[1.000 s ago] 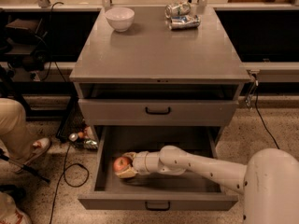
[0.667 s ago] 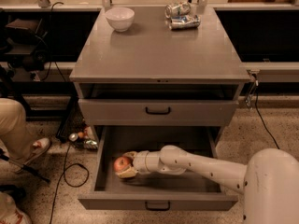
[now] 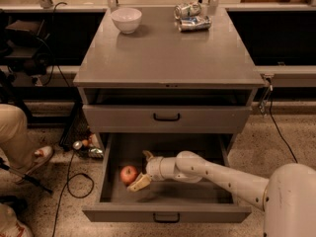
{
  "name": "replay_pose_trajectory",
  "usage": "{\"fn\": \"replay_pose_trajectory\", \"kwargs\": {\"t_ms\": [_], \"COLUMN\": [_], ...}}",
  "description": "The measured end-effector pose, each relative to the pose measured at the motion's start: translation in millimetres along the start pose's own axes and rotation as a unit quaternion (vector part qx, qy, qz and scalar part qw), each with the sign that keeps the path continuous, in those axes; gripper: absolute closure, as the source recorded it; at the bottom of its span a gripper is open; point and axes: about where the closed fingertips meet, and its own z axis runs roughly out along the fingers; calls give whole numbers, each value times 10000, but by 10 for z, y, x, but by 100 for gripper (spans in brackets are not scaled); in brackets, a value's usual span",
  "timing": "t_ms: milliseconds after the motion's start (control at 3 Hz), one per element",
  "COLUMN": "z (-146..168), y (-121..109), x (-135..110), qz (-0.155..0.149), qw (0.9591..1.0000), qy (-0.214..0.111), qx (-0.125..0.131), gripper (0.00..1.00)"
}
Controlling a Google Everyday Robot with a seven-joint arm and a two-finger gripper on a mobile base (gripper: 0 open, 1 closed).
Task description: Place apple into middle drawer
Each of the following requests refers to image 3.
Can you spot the open lower grey drawer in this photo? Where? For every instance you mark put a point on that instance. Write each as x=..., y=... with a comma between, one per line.
x=167, y=201

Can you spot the blue silver soda can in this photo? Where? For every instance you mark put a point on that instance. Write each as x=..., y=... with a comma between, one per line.
x=196, y=23

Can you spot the black equipment on left shelf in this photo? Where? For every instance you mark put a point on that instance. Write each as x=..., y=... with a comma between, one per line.
x=26, y=47

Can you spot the person leg beige trousers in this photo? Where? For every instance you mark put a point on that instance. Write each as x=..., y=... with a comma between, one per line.
x=14, y=140

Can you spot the white ceramic bowl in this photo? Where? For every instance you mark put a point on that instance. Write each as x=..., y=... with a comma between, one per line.
x=127, y=20

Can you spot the pile of cans on floor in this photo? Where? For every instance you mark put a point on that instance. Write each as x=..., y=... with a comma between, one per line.
x=89, y=147

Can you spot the grey drawer cabinet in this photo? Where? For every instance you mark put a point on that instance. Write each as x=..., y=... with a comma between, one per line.
x=159, y=66

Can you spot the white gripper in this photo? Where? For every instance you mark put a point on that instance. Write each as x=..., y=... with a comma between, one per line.
x=153, y=168

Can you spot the black tripod leg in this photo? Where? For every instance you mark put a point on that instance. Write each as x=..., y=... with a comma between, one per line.
x=24, y=177

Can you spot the green white soda can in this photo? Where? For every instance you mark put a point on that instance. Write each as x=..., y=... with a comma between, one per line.
x=187, y=10

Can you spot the closed upper grey drawer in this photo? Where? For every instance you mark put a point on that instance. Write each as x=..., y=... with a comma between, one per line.
x=166, y=119

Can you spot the white sneaker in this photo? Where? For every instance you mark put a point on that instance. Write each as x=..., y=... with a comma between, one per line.
x=38, y=158

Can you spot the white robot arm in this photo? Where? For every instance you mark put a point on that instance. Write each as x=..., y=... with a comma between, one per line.
x=287, y=197

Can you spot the red apple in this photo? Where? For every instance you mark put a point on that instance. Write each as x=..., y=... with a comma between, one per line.
x=128, y=174

